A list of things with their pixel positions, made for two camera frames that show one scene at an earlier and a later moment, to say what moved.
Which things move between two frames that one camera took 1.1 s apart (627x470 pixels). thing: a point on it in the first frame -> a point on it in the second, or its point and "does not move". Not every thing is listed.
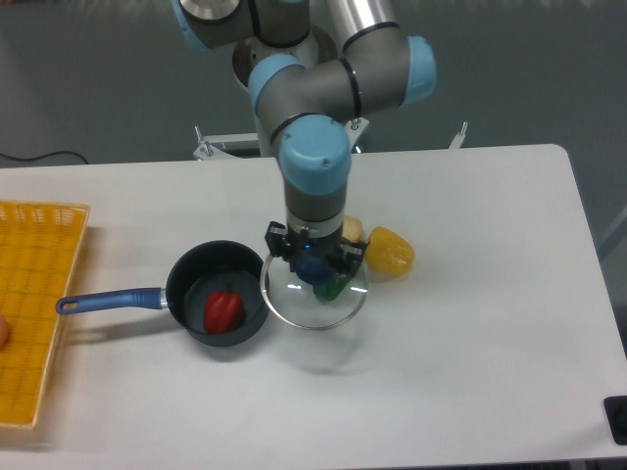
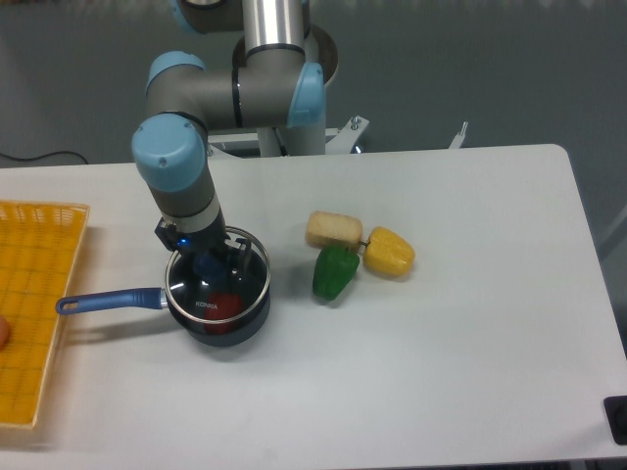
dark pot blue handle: x=217 y=292 does not move
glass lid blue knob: x=313 y=297 -> x=211 y=287
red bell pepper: x=223 y=312 does not move
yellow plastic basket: x=38 y=245 does not move
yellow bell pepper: x=387 y=253 does not move
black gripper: x=292 y=248 -> x=205 y=245
